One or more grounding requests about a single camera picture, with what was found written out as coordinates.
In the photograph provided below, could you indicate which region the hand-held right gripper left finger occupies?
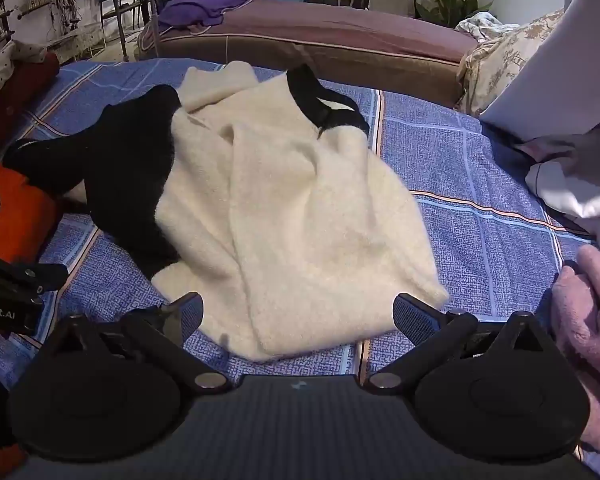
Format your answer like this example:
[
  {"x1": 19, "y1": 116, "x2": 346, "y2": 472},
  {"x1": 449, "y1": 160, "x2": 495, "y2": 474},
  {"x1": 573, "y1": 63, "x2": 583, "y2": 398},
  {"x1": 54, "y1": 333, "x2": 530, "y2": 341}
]
[{"x1": 55, "y1": 291, "x2": 233, "y2": 395}]

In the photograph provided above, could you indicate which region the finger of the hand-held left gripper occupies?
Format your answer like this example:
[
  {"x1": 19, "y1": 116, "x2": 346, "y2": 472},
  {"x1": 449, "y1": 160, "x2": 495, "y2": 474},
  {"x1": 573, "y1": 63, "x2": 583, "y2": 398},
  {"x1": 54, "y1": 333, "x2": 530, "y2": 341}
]
[{"x1": 0, "y1": 247, "x2": 69, "y2": 307}]

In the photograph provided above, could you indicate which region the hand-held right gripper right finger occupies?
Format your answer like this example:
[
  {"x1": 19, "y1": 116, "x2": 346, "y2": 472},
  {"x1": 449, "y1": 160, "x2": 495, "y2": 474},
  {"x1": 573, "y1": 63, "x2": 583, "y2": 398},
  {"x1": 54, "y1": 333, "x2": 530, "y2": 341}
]
[{"x1": 362, "y1": 293, "x2": 556, "y2": 394}]

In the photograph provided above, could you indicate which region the cream and black sweater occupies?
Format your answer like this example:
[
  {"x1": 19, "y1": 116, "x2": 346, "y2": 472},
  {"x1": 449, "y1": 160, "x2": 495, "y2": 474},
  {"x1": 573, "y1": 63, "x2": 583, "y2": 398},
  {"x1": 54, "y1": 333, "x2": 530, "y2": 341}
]
[{"x1": 2, "y1": 60, "x2": 451, "y2": 362}]

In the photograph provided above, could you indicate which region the orange cloth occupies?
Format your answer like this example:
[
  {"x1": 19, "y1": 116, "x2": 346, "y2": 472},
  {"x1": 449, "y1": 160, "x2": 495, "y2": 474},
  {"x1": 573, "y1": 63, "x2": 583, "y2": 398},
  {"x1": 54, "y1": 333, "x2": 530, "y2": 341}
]
[{"x1": 0, "y1": 162, "x2": 57, "y2": 263}]

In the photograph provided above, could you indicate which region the blue plaid bedsheet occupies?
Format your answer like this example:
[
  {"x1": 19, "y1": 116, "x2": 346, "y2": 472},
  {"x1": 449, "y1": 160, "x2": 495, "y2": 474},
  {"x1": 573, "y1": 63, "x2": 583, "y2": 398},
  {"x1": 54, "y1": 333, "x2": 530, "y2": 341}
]
[{"x1": 0, "y1": 57, "x2": 600, "y2": 480}]

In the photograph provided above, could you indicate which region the dark red cloth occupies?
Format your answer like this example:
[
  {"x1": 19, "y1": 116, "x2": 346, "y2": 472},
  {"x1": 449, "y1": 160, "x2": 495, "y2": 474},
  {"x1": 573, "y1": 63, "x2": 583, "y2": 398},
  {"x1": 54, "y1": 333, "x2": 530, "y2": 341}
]
[{"x1": 0, "y1": 52, "x2": 61, "y2": 163}]

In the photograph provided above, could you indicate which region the pink fleece cloth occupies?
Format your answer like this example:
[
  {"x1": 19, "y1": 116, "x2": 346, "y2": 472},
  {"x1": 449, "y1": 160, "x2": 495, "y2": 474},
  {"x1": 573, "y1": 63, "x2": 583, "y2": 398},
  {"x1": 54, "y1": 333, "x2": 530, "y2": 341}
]
[{"x1": 550, "y1": 245, "x2": 600, "y2": 453}]

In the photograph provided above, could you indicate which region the white dotted cloth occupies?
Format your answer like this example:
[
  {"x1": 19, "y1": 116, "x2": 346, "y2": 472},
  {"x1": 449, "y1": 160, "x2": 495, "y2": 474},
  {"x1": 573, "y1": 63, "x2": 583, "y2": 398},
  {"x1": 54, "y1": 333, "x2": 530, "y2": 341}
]
[{"x1": 0, "y1": 40, "x2": 48, "y2": 111}]

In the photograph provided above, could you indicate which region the crumpled white garment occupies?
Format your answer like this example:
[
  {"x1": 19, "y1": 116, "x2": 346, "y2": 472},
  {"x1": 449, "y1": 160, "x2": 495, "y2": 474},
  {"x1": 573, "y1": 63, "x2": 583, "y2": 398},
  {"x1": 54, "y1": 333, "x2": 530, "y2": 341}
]
[{"x1": 525, "y1": 125, "x2": 600, "y2": 241}]

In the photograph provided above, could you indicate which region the beige floral quilt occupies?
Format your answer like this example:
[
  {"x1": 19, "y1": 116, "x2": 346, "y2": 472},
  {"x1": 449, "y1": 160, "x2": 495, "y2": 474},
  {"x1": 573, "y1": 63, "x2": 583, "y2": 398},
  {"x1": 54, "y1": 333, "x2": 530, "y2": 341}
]
[{"x1": 455, "y1": 10, "x2": 566, "y2": 113}]

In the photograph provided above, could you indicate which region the mauve covered bed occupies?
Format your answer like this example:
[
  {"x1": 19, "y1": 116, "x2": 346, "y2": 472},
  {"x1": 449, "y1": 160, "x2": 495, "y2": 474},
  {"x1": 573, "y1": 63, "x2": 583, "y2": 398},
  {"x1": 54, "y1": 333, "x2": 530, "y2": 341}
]
[{"x1": 137, "y1": 0, "x2": 481, "y2": 108}]

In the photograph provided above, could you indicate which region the wooden chair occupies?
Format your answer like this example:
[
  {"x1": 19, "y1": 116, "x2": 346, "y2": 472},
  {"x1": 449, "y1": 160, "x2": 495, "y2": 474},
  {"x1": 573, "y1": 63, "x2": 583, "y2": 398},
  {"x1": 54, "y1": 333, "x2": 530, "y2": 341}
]
[{"x1": 99, "y1": 0, "x2": 146, "y2": 31}]

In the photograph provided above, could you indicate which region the thin metal pole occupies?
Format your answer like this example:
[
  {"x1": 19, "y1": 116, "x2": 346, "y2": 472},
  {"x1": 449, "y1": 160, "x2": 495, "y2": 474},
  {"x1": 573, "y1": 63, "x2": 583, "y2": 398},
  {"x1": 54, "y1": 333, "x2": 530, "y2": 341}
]
[{"x1": 147, "y1": 0, "x2": 162, "y2": 58}]

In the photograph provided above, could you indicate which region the purple cloth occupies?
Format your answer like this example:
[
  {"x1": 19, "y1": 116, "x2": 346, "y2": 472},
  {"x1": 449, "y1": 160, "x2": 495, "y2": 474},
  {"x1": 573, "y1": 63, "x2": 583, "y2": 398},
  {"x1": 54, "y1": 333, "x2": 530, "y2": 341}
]
[{"x1": 157, "y1": 0, "x2": 261, "y2": 36}]

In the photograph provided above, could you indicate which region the large white sheet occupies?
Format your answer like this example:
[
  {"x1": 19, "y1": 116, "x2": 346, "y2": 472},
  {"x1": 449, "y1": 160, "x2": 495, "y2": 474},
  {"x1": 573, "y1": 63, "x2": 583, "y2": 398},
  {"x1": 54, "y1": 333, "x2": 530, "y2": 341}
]
[{"x1": 480, "y1": 0, "x2": 600, "y2": 141}]

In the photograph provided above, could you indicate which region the green potted plant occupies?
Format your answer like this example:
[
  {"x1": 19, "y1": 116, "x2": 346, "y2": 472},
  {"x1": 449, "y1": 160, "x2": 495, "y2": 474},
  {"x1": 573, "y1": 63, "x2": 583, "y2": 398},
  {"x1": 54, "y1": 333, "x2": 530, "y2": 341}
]
[{"x1": 415, "y1": 0, "x2": 493, "y2": 28}]

